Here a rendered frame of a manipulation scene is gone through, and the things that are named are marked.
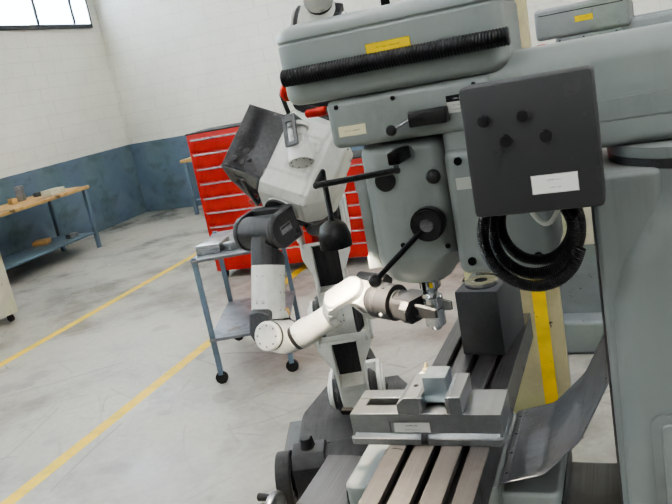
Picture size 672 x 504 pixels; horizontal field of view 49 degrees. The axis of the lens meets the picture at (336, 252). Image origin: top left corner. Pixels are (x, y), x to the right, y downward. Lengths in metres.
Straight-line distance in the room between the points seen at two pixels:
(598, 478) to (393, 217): 0.81
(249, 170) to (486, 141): 0.95
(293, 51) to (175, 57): 10.96
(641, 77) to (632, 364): 0.52
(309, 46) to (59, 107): 10.65
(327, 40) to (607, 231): 0.64
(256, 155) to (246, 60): 9.84
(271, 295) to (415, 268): 0.49
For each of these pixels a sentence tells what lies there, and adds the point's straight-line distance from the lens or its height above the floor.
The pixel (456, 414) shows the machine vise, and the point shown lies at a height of 1.03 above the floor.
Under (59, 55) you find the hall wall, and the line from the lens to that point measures 12.33.
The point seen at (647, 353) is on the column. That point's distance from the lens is 1.46.
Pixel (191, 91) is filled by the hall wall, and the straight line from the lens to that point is 12.37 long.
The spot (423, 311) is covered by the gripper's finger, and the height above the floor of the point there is 1.23.
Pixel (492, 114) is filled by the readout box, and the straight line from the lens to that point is 1.18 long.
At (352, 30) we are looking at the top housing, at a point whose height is 1.85.
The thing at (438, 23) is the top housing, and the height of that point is 1.84.
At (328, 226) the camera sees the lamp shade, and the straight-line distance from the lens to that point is 1.60.
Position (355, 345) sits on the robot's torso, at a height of 0.89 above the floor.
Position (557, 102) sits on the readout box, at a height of 1.68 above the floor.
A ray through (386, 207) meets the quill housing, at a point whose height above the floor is 1.49.
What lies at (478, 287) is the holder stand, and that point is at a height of 1.15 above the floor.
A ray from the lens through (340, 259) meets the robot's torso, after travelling 2.32.
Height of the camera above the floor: 1.79
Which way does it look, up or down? 14 degrees down
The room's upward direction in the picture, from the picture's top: 11 degrees counter-clockwise
